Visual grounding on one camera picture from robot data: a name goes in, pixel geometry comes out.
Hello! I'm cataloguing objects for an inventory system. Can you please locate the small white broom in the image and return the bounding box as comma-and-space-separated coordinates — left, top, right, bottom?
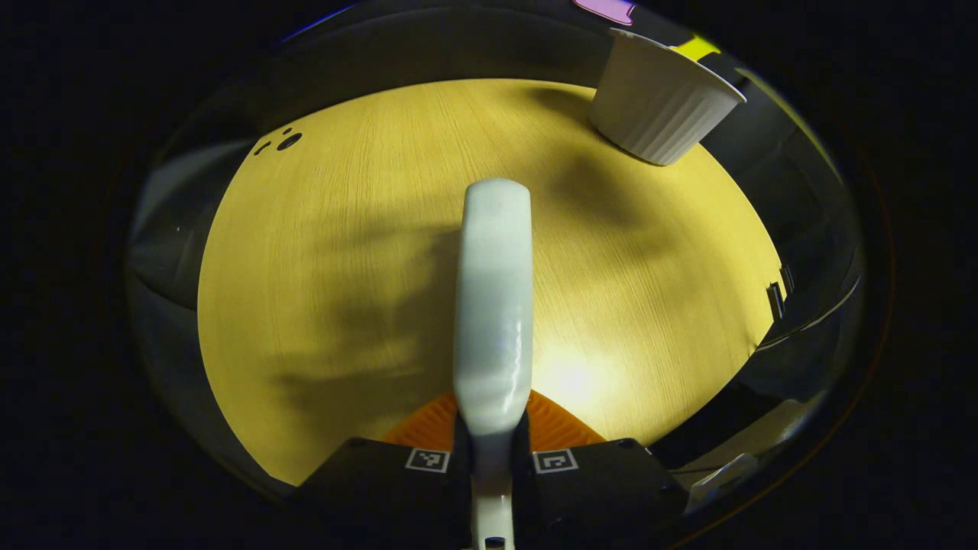
452, 178, 533, 550

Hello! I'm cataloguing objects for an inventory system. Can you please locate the white plastic piece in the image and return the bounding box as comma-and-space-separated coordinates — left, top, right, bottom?
684, 453, 761, 513

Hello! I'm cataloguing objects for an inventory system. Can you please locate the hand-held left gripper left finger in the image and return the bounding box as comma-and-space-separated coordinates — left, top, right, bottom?
294, 391, 473, 550

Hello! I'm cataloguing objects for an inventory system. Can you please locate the black desk bracket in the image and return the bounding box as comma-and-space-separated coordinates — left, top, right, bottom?
766, 264, 795, 322

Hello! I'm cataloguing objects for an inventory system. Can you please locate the white ribbed garbage bin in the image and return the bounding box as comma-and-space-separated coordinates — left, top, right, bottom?
587, 27, 747, 167

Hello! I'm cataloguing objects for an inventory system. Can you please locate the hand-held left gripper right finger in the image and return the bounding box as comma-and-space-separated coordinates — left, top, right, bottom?
510, 390, 692, 550

